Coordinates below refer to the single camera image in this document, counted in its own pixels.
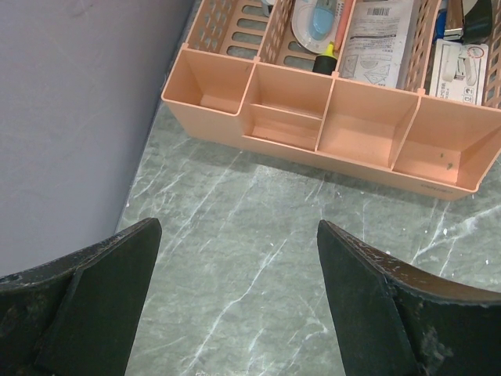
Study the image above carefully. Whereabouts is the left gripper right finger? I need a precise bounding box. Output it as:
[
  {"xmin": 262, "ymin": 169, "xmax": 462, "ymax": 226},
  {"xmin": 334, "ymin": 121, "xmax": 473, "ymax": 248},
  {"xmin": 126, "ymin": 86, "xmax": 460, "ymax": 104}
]
[{"xmin": 317, "ymin": 220, "xmax": 500, "ymax": 375}]

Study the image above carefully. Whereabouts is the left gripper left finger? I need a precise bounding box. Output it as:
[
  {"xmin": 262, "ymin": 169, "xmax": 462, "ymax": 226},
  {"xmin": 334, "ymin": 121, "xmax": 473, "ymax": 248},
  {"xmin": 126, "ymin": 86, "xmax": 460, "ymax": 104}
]
[{"xmin": 1, "ymin": 218, "xmax": 161, "ymax": 375}]

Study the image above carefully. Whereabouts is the orange plastic desk organizer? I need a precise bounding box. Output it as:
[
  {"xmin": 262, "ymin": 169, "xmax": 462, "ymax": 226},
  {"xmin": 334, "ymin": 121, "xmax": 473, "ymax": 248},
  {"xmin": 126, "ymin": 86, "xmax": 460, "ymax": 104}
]
[{"xmin": 161, "ymin": 1, "xmax": 500, "ymax": 200}]

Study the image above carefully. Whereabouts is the white stapler box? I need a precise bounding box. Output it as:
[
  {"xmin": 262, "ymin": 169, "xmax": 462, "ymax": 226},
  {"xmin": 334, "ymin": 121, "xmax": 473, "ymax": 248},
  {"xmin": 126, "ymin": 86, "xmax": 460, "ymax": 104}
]
[{"xmin": 429, "ymin": 39, "xmax": 488, "ymax": 106}]

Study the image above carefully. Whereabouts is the yellow highlighter pen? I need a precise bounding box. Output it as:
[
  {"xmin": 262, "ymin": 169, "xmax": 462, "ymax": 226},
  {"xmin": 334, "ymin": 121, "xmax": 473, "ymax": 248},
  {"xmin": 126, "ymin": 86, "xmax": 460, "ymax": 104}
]
[{"xmin": 312, "ymin": 42, "xmax": 337, "ymax": 76}]

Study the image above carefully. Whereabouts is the ruler set package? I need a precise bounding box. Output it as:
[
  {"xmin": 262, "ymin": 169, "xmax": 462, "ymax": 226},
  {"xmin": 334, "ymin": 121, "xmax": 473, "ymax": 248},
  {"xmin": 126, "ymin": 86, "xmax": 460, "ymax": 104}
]
[{"xmin": 339, "ymin": 1, "xmax": 413, "ymax": 89}]

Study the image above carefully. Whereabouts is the blue correction tape pack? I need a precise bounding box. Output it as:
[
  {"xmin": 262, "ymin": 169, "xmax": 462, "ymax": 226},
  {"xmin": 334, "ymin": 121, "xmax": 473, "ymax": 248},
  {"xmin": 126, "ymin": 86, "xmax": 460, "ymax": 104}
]
[{"xmin": 291, "ymin": 0, "xmax": 344, "ymax": 54}]

